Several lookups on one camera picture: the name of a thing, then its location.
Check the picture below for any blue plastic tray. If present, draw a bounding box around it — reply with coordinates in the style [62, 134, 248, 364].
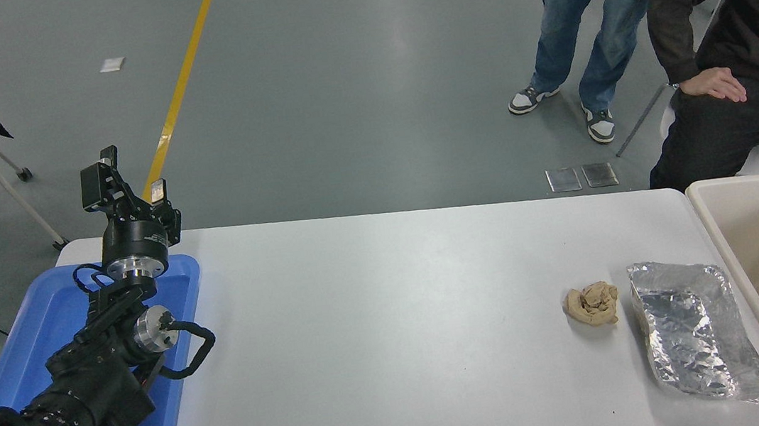
[0, 251, 219, 426]

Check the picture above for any crumpled tan paper ball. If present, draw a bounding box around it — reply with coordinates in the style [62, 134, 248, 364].
[562, 279, 622, 330]

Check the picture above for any standing person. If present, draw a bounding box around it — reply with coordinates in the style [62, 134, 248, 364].
[497, 0, 708, 154]

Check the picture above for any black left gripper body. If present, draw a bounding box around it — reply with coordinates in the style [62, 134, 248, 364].
[98, 212, 172, 268]

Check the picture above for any person's hand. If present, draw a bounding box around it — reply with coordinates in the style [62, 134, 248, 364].
[678, 65, 748, 110]

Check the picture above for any crumpled silver foil tray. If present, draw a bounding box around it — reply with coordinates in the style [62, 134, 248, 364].
[626, 249, 759, 418]

